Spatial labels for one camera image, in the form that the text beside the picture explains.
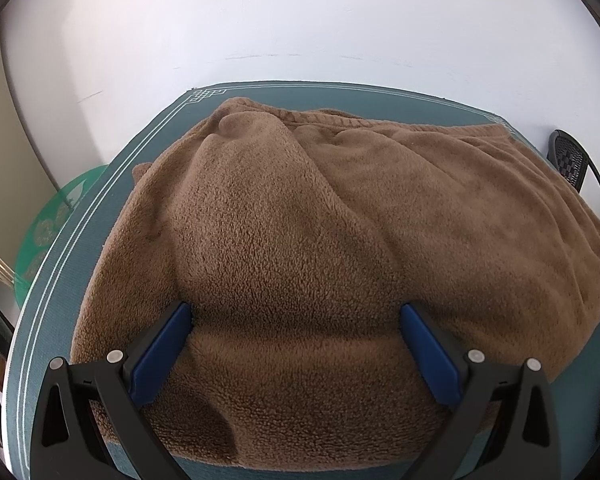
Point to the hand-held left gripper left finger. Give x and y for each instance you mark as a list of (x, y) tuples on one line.
[(159, 355)]

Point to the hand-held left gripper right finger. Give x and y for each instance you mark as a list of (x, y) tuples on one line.
[(432, 355)]

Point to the brown fleece garment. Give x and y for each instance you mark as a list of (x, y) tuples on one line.
[(305, 210)]

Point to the black mesh chair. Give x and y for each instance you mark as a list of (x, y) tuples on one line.
[(570, 155)]

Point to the teal table mat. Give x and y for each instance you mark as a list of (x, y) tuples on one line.
[(144, 125)]

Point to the beige cabinet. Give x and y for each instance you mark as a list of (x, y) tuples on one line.
[(4, 135)]

